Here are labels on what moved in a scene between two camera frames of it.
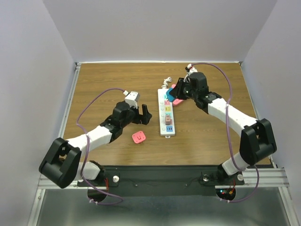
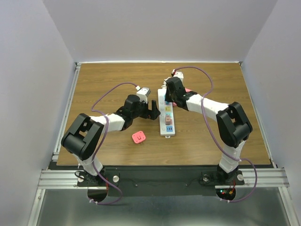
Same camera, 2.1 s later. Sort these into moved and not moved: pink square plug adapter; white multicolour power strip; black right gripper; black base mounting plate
Moved: black right gripper
Not moved: black base mounting plate; pink square plug adapter; white multicolour power strip
